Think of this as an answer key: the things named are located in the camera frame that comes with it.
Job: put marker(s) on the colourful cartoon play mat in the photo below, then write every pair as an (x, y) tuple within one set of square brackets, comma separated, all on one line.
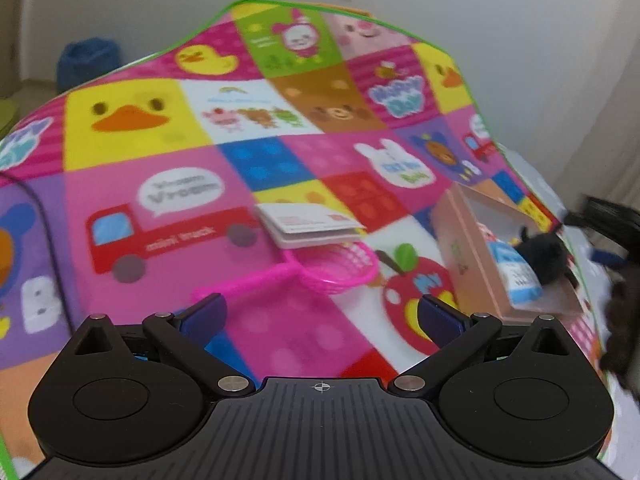
[(122, 196)]

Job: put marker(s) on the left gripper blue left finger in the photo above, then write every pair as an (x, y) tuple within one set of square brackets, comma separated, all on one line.
[(182, 339)]

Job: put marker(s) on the blue white milk carton toy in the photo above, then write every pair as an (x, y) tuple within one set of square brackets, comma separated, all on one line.
[(518, 278)]

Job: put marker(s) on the green floor cushion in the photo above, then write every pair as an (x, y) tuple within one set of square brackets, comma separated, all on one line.
[(9, 116)]

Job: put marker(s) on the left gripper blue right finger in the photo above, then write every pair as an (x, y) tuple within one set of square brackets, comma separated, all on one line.
[(459, 339)]

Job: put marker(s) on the pink plastic toy net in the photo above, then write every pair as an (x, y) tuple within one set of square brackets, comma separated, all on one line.
[(329, 270)]

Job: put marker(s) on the pink cardboard box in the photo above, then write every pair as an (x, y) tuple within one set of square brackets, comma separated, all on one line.
[(465, 220)]

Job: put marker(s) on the white card booklet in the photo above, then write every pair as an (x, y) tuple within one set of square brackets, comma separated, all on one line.
[(301, 225)]

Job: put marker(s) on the black plush toy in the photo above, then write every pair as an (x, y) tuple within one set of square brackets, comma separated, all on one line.
[(547, 255)]

